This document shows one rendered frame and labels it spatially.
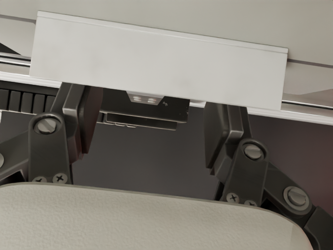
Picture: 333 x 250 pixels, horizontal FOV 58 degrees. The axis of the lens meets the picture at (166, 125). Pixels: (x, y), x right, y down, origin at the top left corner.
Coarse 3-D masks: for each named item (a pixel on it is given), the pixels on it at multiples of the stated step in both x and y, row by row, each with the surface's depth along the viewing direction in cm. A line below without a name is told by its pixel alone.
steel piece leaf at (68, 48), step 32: (64, 32) 10; (96, 32) 10; (128, 32) 10; (160, 32) 10; (32, 64) 10; (64, 64) 10; (96, 64) 10; (128, 64) 10; (160, 64) 10; (192, 64) 10; (224, 64) 10; (256, 64) 10; (192, 96) 10; (224, 96) 10; (256, 96) 10
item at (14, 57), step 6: (0, 48) 19; (6, 48) 19; (0, 54) 19; (6, 54) 19; (12, 54) 19; (18, 54) 19; (6, 60) 21; (12, 60) 21; (18, 60) 21; (24, 60) 21; (30, 60) 21
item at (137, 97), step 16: (112, 96) 39; (128, 96) 39; (144, 96) 30; (160, 96) 28; (112, 112) 39; (128, 112) 39; (144, 112) 39; (160, 112) 40; (176, 112) 40; (160, 128) 41
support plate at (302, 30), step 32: (0, 0) 9; (32, 0) 9; (64, 0) 9; (96, 0) 8; (128, 0) 8; (160, 0) 8; (192, 0) 8; (224, 0) 7; (256, 0) 7; (288, 0) 7; (320, 0) 7; (0, 32) 13; (32, 32) 13; (192, 32) 10; (224, 32) 10; (256, 32) 9; (288, 32) 9; (320, 32) 9; (288, 64) 13
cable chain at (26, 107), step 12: (0, 96) 56; (12, 96) 56; (24, 96) 56; (36, 96) 56; (48, 96) 56; (0, 108) 56; (12, 108) 56; (24, 108) 56; (36, 108) 56; (48, 108) 56
